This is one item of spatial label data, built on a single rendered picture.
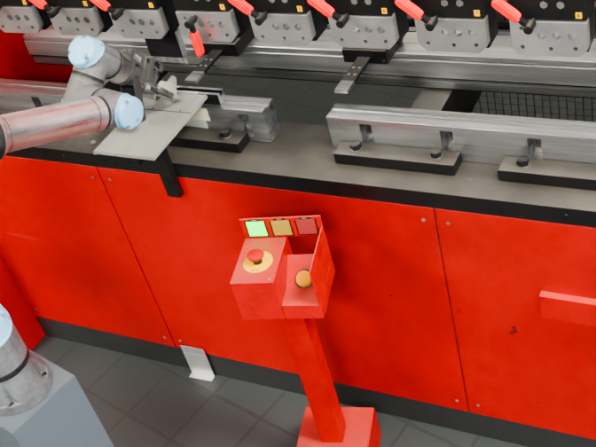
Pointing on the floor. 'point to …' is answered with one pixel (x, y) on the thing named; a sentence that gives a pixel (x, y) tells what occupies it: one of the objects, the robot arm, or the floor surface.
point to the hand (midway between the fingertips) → (166, 99)
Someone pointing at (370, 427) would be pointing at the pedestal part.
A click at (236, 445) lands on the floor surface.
